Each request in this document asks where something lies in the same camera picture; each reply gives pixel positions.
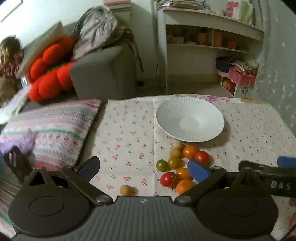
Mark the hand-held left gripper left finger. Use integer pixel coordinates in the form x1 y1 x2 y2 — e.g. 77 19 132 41
27 156 114 207

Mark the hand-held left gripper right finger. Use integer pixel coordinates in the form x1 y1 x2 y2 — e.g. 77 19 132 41
174 159 267 206

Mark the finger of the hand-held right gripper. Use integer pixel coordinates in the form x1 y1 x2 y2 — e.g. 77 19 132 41
239 161 279 174
277 157 296 168

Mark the orange tangerine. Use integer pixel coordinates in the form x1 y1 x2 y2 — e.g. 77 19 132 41
176 179 196 195
175 167 193 181

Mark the orange tomato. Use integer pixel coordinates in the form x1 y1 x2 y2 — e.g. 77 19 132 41
183 145 198 159

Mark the brown tomato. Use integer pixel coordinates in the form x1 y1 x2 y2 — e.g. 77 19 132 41
168 157 183 169

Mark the red tomato with stem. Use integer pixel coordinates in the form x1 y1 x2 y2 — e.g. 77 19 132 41
160 172 178 188

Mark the green tomato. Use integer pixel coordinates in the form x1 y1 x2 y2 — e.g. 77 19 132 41
156 159 170 172

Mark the white ribbed plate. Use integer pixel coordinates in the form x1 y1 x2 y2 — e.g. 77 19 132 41
156 97 225 142

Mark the person's right hand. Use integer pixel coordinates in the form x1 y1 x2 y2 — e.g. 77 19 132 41
289 199 296 231

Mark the small yellow tomato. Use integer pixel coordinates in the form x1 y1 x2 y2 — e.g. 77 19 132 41
120 185 135 196

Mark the pink striped pillow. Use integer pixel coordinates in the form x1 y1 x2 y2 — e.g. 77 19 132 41
0 98 103 172

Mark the cherry print tablecloth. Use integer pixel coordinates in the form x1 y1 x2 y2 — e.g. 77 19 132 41
81 94 296 235

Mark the black plastic object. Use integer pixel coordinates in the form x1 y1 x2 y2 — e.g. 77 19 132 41
3 146 36 183

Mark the purple cloth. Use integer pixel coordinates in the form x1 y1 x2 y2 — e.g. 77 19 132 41
0 128 38 155

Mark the white box with picture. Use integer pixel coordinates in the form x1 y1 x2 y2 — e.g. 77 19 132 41
220 76 253 98

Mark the pink plastic basket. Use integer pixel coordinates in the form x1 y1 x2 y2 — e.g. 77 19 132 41
228 66 257 87

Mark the grey star print curtain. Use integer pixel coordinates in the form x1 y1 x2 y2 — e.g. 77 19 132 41
251 0 296 137

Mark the grey sofa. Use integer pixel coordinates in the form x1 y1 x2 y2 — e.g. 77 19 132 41
23 42 138 112

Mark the white printed cloth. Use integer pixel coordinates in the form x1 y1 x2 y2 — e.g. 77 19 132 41
0 86 32 124

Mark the red lobed cushion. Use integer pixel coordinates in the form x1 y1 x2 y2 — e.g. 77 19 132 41
28 37 78 102

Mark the pale fluffy bundle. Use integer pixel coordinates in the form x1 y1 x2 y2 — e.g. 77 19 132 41
245 57 260 69

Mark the dark blue basket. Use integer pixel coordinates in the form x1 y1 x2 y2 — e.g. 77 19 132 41
216 57 234 72

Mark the white shelf unit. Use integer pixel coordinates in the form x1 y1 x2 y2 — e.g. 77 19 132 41
156 6 264 96

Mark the orange pot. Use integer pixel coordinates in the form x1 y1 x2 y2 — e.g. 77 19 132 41
213 31 223 47

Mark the grey flat cushion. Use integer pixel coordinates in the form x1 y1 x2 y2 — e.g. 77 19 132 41
16 21 68 78

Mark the small patterned box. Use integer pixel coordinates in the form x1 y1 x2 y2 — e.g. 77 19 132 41
166 35 184 44

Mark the orange cup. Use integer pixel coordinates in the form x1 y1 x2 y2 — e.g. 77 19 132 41
197 32 208 45

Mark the grey floral backpack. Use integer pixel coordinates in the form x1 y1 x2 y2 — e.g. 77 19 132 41
72 6 144 71

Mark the row of pastel books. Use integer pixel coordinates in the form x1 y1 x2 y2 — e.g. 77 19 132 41
240 0 258 25

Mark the pink printed box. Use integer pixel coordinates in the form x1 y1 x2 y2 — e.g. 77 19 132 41
225 1 241 18

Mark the stack of pink books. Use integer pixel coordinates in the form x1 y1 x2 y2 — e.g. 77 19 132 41
103 0 133 11

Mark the pile of papers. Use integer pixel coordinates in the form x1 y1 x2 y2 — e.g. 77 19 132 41
157 0 204 11

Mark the black power cable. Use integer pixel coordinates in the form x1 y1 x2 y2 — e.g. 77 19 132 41
154 46 160 81

